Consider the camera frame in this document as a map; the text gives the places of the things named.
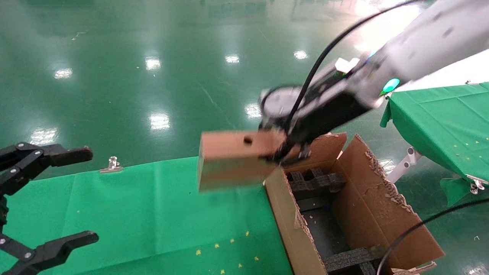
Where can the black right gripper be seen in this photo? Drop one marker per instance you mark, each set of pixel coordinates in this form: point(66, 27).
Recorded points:
point(324, 112)

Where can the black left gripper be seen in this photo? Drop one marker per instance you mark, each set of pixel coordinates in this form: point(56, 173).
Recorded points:
point(3, 210)

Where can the large open brown carton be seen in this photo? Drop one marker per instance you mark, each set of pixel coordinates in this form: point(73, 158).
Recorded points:
point(382, 214)

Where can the green tablecloth with hanging corner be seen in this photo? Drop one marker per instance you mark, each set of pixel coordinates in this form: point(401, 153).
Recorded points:
point(439, 122)

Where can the small brown cardboard box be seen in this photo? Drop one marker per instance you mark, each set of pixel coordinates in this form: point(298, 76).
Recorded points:
point(229, 164)

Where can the black notched foam insert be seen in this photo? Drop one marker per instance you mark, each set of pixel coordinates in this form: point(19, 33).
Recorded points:
point(313, 183)

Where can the silver camera mount bracket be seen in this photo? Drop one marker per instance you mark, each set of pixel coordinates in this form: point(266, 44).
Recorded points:
point(344, 67)

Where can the black foam bar insert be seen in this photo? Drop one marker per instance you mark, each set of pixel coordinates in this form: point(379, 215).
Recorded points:
point(355, 259)

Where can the large green tablecloth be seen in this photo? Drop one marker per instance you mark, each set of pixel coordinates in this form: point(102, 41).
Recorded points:
point(133, 210)

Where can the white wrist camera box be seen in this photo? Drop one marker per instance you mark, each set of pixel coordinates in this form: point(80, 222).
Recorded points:
point(280, 101)

